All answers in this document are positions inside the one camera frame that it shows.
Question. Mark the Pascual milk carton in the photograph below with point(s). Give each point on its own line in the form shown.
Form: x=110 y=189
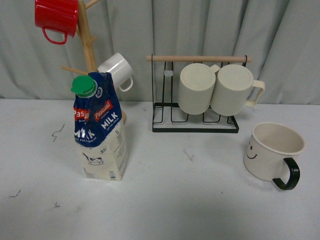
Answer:
x=99 y=127

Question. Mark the smiley cup black handle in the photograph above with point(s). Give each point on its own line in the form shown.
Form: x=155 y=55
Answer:
x=272 y=152

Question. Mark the cream ribbed mug left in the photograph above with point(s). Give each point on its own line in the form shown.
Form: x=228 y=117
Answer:
x=196 y=85

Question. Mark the cream ribbed mug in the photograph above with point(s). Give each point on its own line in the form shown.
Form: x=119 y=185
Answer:
x=235 y=87
x=196 y=85

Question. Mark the white mug on tree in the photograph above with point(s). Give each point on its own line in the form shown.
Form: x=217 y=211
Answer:
x=120 y=70

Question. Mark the cream ribbed mug right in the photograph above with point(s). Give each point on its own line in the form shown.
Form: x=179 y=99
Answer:
x=235 y=87

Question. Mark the wooden mug tree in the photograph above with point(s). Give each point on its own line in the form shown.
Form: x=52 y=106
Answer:
x=87 y=40

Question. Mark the red enamel mug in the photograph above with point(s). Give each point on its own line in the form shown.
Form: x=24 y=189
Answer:
x=60 y=16

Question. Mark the black wire cup rack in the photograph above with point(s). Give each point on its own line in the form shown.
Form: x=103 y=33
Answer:
x=167 y=116

